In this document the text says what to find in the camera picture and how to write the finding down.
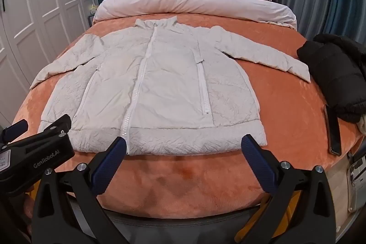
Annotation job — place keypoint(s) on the white wardrobe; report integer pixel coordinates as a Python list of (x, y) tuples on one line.
[(34, 9)]

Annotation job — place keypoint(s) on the black puffer jacket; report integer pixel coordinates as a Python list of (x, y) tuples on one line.
[(337, 69)]

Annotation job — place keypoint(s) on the yellow tissue pack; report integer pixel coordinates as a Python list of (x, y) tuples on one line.
[(93, 7)]

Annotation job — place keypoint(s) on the grey nightstand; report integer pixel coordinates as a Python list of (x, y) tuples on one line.
[(93, 16)]

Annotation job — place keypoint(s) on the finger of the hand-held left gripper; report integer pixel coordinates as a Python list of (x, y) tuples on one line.
[(58, 126), (14, 131)]

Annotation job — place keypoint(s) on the orange plush blanket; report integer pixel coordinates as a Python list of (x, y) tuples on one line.
[(185, 175)]

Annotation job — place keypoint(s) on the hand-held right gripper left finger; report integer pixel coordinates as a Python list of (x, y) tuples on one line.
[(110, 162)]

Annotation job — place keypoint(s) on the black smartphone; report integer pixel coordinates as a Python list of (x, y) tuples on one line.
[(333, 129)]

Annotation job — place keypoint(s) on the white padded jacket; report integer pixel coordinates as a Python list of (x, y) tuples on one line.
[(168, 89)]

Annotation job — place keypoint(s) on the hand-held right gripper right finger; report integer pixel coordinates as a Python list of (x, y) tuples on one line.
[(256, 161)]

